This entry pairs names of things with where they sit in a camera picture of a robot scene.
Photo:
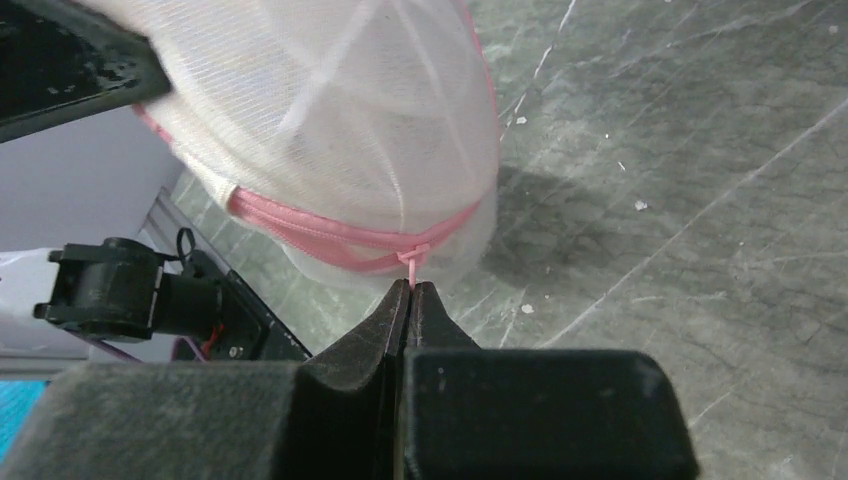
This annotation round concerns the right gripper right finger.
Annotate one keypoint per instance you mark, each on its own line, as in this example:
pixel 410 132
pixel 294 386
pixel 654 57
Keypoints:
pixel 475 413

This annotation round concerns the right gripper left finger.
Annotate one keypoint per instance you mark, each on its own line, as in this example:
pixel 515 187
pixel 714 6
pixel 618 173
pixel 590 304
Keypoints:
pixel 330 417

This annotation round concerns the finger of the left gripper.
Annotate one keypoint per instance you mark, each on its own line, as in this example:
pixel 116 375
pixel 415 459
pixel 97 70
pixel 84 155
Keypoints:
pixel 62 62

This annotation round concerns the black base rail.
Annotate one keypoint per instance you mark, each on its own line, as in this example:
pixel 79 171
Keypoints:
pixel 236 324

